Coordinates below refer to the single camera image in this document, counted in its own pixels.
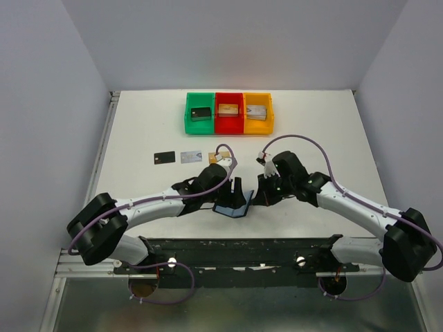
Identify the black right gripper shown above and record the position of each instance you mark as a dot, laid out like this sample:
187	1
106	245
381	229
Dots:
264	196

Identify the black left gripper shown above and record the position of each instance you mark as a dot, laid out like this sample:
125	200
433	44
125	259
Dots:
238	199

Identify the black leather card holder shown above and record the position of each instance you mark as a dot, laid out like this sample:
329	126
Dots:
238	212

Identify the silver VIP credit card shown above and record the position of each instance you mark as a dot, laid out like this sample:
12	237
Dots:
190	157

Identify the grey credit card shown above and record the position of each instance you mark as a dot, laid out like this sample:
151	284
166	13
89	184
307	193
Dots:
164	157

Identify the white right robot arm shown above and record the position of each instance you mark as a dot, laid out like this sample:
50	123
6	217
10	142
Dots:
400	241

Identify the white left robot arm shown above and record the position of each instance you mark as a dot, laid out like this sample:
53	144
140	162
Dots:
97	231

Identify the gold credit card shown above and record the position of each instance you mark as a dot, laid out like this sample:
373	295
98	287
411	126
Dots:
228	110

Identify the black credit card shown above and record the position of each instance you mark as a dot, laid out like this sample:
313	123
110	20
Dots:
200	114

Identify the yellow plastic bin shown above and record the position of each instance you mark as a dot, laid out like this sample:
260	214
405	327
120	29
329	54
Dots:
257	127

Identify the red plastic bin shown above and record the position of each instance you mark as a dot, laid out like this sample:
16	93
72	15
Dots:
229	125

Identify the green plastic bin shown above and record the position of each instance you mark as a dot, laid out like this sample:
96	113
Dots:
205	127

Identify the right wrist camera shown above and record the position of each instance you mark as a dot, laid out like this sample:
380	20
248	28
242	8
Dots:
266	160

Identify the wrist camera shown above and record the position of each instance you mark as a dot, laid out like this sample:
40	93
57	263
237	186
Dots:
266	160
228	163

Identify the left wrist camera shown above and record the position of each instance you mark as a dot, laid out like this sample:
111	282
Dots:
228	163

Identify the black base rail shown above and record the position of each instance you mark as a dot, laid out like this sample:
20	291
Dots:
238	263

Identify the aluminium frame rail left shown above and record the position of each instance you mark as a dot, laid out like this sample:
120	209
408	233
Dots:
58	284

